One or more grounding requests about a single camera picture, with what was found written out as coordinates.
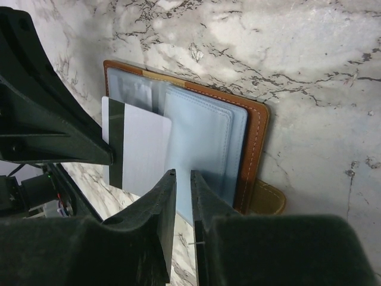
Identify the brown leather card holder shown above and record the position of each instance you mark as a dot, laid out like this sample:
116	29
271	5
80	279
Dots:
218	134

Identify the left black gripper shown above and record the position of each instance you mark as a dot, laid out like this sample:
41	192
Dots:
41	122

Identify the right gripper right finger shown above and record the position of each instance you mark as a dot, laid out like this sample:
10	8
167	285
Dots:
236	249

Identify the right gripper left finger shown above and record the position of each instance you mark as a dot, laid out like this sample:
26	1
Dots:
133	247

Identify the white black-striped credit card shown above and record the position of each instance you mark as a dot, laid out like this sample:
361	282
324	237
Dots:
139	140

